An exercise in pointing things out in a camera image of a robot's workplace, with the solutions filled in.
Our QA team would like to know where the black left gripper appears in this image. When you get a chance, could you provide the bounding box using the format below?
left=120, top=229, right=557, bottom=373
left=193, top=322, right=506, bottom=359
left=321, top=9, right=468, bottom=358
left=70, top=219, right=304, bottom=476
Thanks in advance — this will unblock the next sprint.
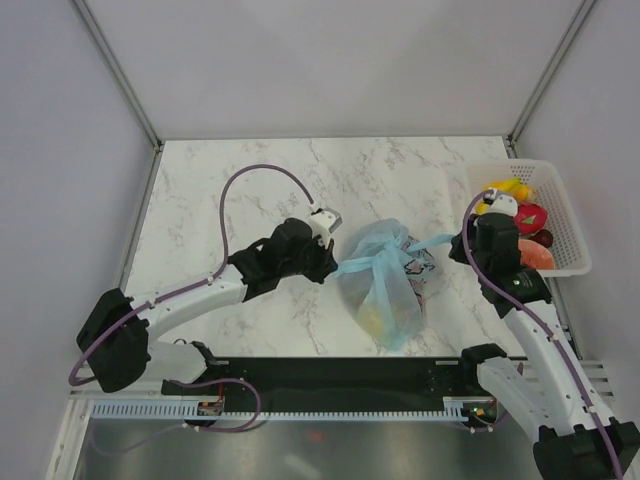
left=279, top=230, right=336, bottom=284

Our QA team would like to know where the yellow fake banana bunch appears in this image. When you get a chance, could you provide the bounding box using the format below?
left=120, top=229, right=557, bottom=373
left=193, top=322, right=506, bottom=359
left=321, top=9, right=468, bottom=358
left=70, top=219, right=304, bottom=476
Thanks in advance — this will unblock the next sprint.
left=484, top=177, right=526, bottom=204

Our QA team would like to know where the light blue plastic bag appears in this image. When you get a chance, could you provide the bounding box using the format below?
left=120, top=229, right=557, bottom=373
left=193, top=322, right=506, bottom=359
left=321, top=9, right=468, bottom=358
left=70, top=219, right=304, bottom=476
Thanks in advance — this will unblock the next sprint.
left=335, top=218, right=453, bottom=351

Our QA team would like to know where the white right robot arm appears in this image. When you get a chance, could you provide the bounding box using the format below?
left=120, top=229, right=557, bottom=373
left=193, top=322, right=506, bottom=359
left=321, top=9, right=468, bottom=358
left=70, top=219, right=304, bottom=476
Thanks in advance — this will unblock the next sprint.
left=449, top=213, right=639, bottom=479

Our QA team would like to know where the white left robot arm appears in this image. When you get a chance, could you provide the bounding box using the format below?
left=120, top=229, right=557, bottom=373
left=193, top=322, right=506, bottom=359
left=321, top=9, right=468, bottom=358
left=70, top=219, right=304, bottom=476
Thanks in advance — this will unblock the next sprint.
left=76, top=209, right=342, bottom=394

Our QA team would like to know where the red fake dragon fruit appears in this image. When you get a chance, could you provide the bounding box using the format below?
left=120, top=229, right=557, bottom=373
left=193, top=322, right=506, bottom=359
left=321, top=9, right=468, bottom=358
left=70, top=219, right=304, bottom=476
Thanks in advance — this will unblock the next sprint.
left=514, top=203, right=548, bottom=236

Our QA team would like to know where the fake watermelon slice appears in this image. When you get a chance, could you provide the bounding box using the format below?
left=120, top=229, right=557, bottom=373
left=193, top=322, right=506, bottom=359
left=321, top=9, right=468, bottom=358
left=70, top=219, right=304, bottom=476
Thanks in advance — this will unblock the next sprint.
left=518, top=239, right=556, bottom=270

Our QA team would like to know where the dark purple fake plum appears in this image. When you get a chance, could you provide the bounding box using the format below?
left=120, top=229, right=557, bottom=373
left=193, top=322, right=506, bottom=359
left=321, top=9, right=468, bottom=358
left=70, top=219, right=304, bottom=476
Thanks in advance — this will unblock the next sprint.
left=530, top=229, right=554, bottom=249

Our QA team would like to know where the orange fake peach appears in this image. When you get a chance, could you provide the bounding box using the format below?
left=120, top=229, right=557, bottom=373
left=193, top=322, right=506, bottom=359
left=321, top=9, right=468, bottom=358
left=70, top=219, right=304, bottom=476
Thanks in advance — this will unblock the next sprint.
left=518, top=185, right=536, bottom=203

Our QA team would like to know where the white plastic fruit basket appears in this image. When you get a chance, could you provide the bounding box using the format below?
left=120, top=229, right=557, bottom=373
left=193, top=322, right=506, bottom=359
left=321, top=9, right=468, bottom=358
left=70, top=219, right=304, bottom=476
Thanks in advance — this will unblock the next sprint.
left=466, top=159, right=592, bottom=278

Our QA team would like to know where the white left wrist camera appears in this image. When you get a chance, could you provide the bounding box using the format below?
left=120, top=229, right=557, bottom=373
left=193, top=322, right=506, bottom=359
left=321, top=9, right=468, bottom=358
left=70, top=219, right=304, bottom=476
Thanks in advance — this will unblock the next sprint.
left=306, top=202, right=343, bottom=247

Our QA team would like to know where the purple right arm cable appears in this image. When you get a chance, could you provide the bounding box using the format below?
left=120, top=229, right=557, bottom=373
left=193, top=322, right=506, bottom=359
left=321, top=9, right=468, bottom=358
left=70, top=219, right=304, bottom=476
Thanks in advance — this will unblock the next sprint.
left=461, top=195, right=626, bottom=480

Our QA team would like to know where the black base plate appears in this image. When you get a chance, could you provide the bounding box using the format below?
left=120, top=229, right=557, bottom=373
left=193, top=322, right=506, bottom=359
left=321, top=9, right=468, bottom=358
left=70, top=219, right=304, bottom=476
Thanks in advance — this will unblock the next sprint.
left=159, top=355, right=518, bottom=414

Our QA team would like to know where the aluminium frame rail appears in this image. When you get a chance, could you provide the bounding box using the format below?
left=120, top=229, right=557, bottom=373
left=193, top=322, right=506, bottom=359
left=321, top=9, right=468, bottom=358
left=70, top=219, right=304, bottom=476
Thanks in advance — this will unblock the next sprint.
left=69, top=358, right=614, bottom=402

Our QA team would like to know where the white slotted cable duct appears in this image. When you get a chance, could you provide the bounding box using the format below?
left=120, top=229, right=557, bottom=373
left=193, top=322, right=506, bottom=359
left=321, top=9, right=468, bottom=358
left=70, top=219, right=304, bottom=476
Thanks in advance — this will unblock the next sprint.
left=91, top=397, right=495, bottom=422

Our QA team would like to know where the right aluminium corner post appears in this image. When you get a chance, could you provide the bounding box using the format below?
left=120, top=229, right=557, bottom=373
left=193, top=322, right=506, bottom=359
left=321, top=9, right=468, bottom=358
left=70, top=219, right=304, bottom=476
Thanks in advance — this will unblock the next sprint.
left=503, top=0, right=600, bottom=158

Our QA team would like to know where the aluminium corner post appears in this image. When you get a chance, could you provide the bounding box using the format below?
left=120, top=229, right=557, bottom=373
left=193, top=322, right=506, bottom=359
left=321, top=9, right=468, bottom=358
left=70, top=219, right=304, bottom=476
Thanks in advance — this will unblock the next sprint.
left=69, top=0, right=165, bottom=151
left=503, top=0, right=600, bottom=158

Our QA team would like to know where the left aluminium corner post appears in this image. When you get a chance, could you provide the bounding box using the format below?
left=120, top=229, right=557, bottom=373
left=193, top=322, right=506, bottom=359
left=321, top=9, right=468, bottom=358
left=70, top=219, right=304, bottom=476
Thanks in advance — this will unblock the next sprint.
left=69, top=0, right=165, bottom=151

